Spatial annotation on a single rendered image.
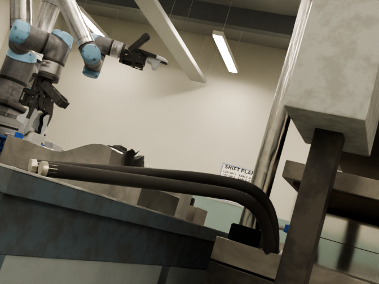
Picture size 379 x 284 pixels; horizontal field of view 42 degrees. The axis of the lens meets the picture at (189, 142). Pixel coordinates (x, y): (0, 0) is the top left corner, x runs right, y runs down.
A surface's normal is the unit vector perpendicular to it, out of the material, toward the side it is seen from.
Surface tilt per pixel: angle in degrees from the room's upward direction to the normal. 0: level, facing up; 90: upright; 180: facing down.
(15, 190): 90
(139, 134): 90
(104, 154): 90
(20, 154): 90
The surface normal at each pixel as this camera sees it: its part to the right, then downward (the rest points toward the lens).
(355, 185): -0.35, -0.26
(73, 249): 0.89, 0.21
